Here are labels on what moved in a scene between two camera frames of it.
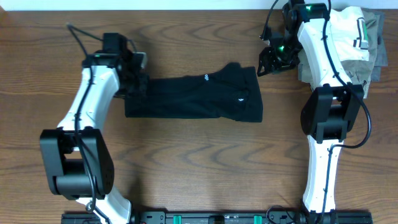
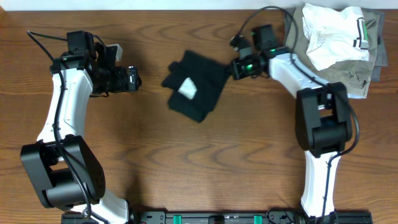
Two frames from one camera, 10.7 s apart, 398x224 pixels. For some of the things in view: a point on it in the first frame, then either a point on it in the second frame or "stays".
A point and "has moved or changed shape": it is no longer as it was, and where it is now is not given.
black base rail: (224, 217) stays
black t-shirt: (229, 92) has moved or changed shape
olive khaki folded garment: (358, 72) stays
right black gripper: (268, 65) to (239, 71)
